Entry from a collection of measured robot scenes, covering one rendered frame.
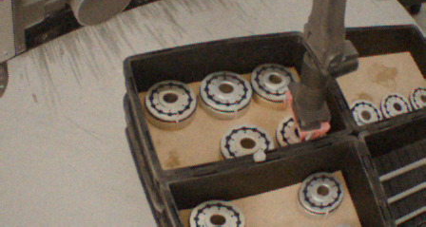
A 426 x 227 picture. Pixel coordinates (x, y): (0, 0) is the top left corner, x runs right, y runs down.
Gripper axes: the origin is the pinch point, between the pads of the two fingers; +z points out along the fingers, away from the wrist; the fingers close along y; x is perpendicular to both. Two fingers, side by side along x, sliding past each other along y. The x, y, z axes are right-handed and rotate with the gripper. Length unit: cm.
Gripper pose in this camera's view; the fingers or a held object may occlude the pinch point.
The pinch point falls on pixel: (302, 132)
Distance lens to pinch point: 136.9
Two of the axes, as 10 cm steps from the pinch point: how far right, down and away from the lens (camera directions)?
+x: -9.7, 1.1, -2.0
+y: -2.2, -7.2, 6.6
